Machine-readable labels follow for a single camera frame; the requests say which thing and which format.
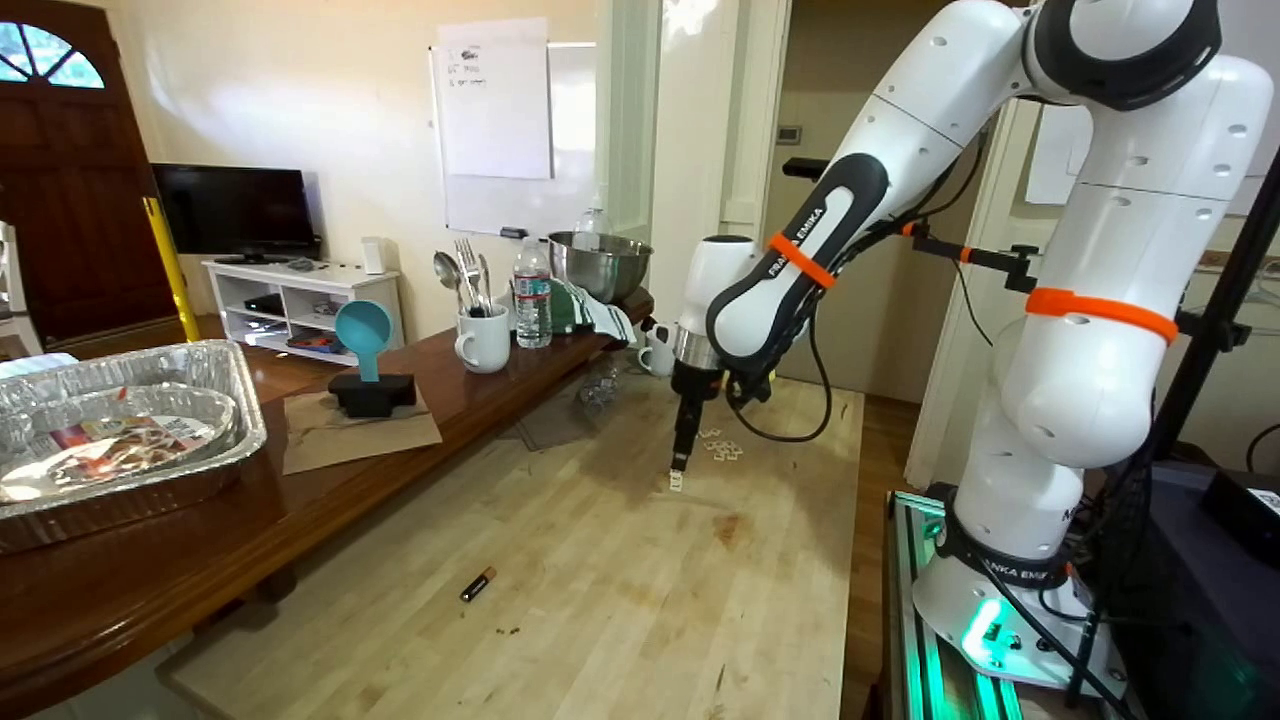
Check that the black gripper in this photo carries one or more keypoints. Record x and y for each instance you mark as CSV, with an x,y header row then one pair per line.
x,y
692,389

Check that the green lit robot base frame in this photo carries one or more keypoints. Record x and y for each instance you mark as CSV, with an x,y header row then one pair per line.
x,y
1005,652

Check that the clear plastic water bottle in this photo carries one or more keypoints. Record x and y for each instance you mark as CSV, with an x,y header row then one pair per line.
x,y
534,302

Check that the black flat television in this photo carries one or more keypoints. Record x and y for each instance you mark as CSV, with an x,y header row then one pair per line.
x,y
237,209

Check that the white tv shelf unit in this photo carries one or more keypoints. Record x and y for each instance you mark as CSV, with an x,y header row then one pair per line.
x,y
294,311

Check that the white mug with spoon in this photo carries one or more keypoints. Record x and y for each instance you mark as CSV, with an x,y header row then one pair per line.
x,y
481,336

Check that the teal scoop on black base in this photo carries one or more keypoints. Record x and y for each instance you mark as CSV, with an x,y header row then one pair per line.
x,y
366,329

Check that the small black object on table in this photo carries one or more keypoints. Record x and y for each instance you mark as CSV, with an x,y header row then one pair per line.
x,y
479,584

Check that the crumpled plastic wrapper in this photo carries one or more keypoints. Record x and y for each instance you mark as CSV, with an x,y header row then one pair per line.
x,y
599,392

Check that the dark wooden side table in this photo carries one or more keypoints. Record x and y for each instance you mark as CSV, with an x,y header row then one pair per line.
x,y
85,609

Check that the large steel mixing bowl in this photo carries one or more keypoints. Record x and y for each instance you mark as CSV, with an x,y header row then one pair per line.
x,y
610,269

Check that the white paper wall chart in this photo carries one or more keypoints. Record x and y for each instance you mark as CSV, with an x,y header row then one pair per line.
x,y
495,98

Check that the pile of white letter tiles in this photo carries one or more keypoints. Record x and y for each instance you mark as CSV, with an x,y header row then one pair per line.
x,y
725,453

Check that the green striped white towel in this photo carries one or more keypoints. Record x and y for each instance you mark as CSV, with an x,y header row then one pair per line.
x,y
603,316

